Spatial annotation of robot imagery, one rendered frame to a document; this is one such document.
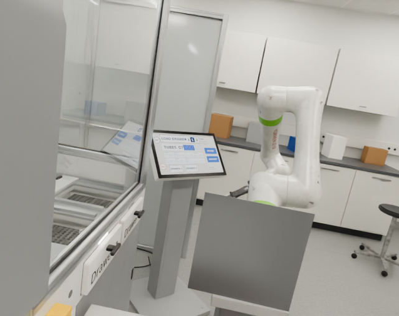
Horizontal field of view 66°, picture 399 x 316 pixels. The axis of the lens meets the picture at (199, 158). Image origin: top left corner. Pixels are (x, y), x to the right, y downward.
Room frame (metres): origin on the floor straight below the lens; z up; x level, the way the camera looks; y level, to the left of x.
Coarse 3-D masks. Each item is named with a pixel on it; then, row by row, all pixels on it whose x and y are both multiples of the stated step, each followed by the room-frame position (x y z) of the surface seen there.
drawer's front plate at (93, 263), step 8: (120, 224) 1.08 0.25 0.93; (112, 232) 1.02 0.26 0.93; (120, 232) 1.09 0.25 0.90; (104, 240) 0.95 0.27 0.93; (112, 240) 1.00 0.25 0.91; (96, 248) 0.89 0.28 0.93; (104, 248) 0.92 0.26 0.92; (96, 256) 0.86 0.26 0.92; (104, 256) 0.93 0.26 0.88; (112, 256) 1.02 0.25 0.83; (88, 264) 0.81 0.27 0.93; (96, 264) 0.87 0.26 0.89; (88, 272) 0.81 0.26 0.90; (96, 272) 0.87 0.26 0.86; (88, 280) 0.81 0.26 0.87; (96, 280) 0.88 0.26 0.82; (88, 288) 0.82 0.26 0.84
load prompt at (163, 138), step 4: (160, 136) 1.82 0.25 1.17; (164, 136) 1.84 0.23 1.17; (168, 136) 1.86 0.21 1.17; (172, 136) 1.88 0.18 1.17; (176, 136) 1.90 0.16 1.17; (180, 136) 1.92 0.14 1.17; (184, 136) 1.94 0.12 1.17; (188, 136) 1.96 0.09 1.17; (192, 136) 1.98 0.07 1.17; (160, 140) 1.80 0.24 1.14; (164, 140) 1.82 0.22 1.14; (168, 140) 1.84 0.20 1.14; (172, 140) 1.86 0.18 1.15; (176, 140) 1.88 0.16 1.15; (180, 140) 1.90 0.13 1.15; (184, 140) 1.92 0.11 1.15; (188, 140) 1.94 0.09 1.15; (192, 140) 1.96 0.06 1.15; (196, 140) 1.98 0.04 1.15
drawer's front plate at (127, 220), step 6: (138, 204) 1.32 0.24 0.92; (132, 210) 1.23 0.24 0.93; (138, 210) 1.34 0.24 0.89; (126, 216) 1.16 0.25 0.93; (132, 216) 1.24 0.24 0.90; (120, 222) 1.12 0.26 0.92; (126, 222) 1.15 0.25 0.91; (132, 222) 1.25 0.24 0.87; (126, 228) 1.16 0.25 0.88; (132, 228) 1.27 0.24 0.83; (120, 240) 1.12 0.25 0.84
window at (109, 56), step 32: (64, 0) 0.63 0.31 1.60; (96, 0) 0.78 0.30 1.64; (128, 0) 0.99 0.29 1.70; (160, 0) 1.38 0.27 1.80; (96, 32) 0.79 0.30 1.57; (128, 32) 1.03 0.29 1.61; (64, 64) 0.65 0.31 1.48; (96, 64) 0.81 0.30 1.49; (128, 64) 1.06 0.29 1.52; (64, 96) 0.66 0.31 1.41; (96, 96) 0.83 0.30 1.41; (128, 96) 1.10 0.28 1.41; (64, 128) 0.67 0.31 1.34; (96, 128) 0.85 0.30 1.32; (128, 128) 1.15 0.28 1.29; (64, 160) 0.68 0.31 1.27; (96, 160) 0.87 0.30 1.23; (128, 160) 1.20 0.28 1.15; (64, 192) 0.69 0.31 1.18; (96, 192) 0.90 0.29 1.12; (64, 224) 0.70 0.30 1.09
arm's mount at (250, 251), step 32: (224, 224) 1.00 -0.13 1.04; (256, 224) 0.99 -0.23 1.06; (288, 224) 0.98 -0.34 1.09; (224, 256) 1.00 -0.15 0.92; (256, 256) 0.99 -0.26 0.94; (288, 256) 0.98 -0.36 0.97; (192, 288) 1.01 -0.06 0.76; (224, 288) 1.00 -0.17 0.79; (256, 288) 0.99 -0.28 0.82; (288, 288) 0.98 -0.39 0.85
